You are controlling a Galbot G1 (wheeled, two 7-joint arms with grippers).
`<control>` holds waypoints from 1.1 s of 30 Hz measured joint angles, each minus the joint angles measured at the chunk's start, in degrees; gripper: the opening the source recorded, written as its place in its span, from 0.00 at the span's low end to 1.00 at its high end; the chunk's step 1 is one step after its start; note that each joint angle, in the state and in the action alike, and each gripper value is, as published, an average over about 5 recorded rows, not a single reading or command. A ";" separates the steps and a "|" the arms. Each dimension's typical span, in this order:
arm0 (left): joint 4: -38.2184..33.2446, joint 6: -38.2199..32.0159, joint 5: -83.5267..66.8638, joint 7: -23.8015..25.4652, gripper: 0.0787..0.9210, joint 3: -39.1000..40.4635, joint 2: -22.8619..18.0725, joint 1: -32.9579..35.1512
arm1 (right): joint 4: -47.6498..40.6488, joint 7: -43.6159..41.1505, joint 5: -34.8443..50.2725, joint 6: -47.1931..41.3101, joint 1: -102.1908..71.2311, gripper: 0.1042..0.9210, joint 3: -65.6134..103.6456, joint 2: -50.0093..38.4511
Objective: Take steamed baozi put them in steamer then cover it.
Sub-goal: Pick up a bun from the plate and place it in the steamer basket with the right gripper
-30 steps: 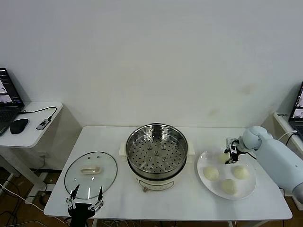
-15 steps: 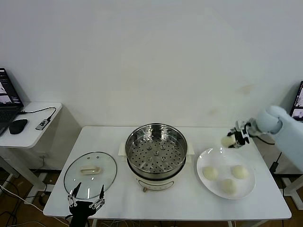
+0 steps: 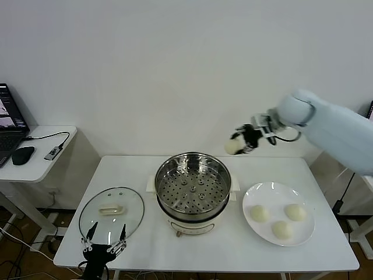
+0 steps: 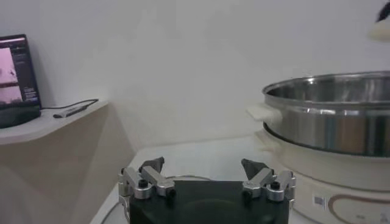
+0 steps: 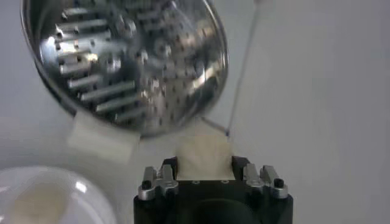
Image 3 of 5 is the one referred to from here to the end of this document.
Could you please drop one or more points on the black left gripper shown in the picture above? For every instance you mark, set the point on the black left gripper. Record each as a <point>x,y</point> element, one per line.
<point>97,256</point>

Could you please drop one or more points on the large white plate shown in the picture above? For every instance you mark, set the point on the large white plate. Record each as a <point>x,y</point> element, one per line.
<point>303,230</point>

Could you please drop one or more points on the grey usb hub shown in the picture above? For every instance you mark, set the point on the grey usb hub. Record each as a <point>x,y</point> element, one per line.
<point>52,153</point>

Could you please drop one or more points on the dark laptop with pink screen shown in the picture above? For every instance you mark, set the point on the dark laptop with pink screen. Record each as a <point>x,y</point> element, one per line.
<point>371,111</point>

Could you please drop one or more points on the white wall socket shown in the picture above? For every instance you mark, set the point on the white wall socket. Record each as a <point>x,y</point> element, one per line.
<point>53,192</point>

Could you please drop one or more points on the round glass pot lid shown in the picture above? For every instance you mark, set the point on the round glass pot lid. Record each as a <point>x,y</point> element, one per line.
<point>96,210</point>

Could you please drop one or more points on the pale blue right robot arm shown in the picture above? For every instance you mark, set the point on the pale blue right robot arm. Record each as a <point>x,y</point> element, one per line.
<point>326,125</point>

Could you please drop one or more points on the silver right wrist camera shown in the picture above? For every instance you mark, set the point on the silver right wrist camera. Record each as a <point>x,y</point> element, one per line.
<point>259,121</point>

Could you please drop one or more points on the white steamed baozi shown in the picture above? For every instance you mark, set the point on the white steamed baozi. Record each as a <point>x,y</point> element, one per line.
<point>260,213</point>
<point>231,146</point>
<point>282,230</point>
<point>295,212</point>

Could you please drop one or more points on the black computer mouse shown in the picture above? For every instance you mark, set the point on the black computer mouse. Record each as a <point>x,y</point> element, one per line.
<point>22,155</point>

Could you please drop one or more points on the perforated steel steamer basket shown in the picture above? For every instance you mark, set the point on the perforated steel steamer basket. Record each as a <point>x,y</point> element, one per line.
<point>175,189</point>

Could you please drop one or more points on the white rounded side table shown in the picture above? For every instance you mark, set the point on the white rounded side table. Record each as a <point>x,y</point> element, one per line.
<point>35,172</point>

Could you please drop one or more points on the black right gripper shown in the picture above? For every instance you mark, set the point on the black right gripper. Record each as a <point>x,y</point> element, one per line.
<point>254,137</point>

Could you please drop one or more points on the black laptop with grey keyboard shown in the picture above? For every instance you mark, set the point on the black laptop with grey keyboard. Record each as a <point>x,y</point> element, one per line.
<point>8,137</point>

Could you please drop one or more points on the cream electric cooker pot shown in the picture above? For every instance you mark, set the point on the cream electric cooker pot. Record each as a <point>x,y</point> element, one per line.
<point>192,226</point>

